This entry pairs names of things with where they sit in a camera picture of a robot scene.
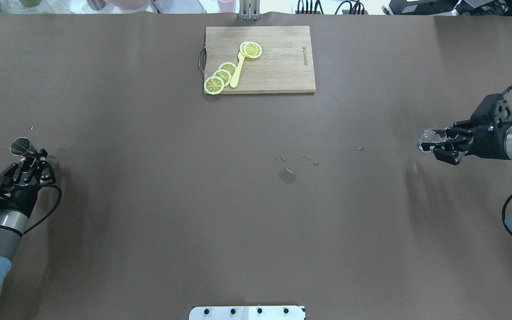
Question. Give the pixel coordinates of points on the lemon slice on spoon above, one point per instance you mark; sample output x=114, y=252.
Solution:
x=250, y=50

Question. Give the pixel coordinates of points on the spilled liquid puddle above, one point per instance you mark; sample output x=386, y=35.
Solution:
x=289, y=167

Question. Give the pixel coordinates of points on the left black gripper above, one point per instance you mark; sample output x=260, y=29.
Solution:
x=18, y=198

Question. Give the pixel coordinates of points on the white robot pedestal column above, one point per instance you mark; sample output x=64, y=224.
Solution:
x=259, y=312

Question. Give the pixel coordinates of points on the pink plastic cup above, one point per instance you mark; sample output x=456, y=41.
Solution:
x=228, y=6

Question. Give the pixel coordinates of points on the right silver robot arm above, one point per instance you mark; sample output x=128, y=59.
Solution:
x=464, y=199

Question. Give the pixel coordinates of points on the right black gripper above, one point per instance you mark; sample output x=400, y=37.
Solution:
x=488, y=143

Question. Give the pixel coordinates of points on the white lidded container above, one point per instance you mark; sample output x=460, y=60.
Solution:
x=179, y=6

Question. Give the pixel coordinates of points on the lemon slice near edge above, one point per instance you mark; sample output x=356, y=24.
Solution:
x=214, y=85

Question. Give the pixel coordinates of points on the small clear glass cup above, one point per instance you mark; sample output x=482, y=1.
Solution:
x=432, y=135

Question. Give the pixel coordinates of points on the pink bowl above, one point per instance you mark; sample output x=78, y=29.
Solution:
x=129, y=4

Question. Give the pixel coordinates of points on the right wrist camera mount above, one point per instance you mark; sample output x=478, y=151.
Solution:
x=493, y=110

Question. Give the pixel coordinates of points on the aluminium frame post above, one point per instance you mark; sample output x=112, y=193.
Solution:
x=249, y=10

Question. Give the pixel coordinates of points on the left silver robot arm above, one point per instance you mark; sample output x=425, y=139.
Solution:
x=13, y=225

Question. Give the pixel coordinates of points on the middle lemon slice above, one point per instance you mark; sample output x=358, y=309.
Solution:
x=224, y=75

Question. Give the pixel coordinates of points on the yellow plastic spoon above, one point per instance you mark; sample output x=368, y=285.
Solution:
x=234, y=81

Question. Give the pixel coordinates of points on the wooden cutting board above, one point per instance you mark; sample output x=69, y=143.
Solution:
x=285, y=66

